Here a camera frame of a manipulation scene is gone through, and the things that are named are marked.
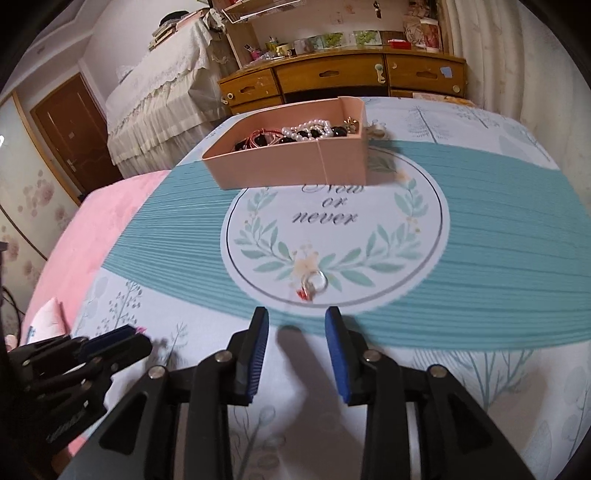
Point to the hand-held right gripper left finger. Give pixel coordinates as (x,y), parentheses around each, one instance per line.
(258,355)

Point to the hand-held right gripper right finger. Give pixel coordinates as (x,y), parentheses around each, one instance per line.
(337,355)

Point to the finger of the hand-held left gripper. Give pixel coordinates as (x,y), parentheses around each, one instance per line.
(111,339)
(74,383)

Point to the pink jewelry box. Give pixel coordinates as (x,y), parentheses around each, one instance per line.
(277,166)

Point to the pale pink packet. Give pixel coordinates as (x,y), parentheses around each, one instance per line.
(48,321)

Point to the floral wardrobe door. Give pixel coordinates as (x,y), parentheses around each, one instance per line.
(23,194)

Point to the tree printed tablecloth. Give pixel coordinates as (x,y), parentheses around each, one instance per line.
(461,207)

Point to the brown wooden door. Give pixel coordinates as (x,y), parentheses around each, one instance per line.
(69,129)

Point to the lace covered piano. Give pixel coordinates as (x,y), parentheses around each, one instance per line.
(157,101)

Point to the stack of large books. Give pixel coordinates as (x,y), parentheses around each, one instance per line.
(443,97)

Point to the wooden desk with drawers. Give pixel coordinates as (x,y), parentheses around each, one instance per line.
(323,74)

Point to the pile of books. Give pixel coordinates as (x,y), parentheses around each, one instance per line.
(161,34)

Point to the row of green leaf cards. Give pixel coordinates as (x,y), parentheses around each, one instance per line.
(332,39)

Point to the small red box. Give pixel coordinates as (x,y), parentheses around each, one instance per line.
(399,43)

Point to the wooden bookshelf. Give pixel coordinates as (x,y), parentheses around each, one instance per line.
(323,18)

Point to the white curtain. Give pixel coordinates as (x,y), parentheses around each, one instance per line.
(508,55)

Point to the clear acrylic rack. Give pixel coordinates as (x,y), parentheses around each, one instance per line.
(258,9)

